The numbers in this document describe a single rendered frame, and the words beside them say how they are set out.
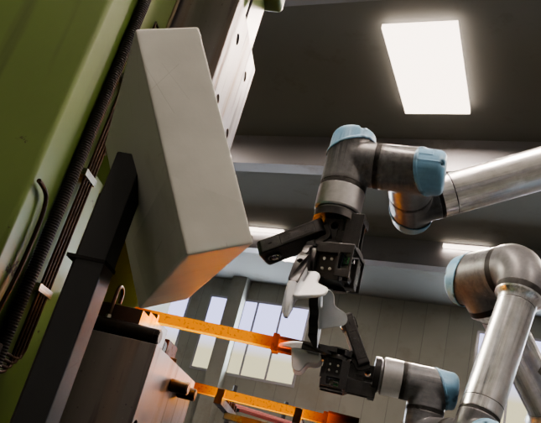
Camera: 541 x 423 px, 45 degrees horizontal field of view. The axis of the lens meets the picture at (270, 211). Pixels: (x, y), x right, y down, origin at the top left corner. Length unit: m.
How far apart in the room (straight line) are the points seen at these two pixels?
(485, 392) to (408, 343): 10.37
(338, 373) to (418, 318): 10.41
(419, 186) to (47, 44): 0.71
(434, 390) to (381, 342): 10.38
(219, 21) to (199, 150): 0.86
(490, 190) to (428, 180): 0.17
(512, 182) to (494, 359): 0.34
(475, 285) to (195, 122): 0.87
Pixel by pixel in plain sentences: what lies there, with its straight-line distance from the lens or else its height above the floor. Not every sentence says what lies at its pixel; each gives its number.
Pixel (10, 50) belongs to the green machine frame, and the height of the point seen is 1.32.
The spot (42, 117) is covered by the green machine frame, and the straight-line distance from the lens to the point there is 1.19.
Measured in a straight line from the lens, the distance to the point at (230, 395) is 1.80.
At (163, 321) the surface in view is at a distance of 1.43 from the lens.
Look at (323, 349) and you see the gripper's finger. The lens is 1.34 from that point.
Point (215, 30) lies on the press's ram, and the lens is 1.58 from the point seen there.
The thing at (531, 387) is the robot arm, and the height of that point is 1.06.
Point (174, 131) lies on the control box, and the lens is 0.76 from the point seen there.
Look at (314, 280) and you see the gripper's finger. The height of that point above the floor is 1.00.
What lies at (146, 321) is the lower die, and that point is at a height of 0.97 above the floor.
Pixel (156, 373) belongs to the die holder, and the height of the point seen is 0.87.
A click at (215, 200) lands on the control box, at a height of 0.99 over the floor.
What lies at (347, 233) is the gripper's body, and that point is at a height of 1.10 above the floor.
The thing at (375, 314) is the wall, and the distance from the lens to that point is 11.90.
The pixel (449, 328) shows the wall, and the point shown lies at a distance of 11.63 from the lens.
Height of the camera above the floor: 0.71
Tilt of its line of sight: 23 degrees up
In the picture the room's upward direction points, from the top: 15 degrees clockwise
